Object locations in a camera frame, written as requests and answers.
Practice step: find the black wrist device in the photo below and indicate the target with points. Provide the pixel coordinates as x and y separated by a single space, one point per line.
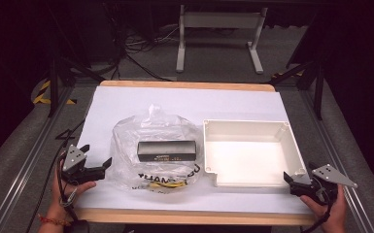
77 226

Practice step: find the aluminium rail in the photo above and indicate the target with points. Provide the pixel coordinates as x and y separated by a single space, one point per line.
343 155
29 161

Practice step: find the clear plastic bag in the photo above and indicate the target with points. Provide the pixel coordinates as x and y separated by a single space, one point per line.
155 152

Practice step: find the black metal stand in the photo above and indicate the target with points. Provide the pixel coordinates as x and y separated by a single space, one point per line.
54 81
319 87

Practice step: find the white metal desk frame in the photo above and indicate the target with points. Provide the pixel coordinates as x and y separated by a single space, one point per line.
220 20

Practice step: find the white table sheet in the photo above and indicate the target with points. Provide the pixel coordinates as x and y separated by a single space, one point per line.
187 103

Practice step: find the person's left hand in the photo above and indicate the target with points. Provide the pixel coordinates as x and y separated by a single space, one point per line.
61 194

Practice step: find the white plastic box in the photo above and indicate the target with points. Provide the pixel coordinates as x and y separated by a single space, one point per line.
251 155

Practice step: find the person's right hand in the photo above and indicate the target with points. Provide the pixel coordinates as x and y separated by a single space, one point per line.
328 215

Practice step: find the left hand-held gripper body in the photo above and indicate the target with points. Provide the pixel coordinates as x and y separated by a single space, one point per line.
77 173

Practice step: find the yellow item in bag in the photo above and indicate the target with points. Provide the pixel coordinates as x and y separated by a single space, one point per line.
168 185

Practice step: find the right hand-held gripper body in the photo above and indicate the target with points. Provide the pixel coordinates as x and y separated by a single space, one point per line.
323 184

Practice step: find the black rectangular box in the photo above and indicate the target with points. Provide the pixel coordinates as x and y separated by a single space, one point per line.
166 150

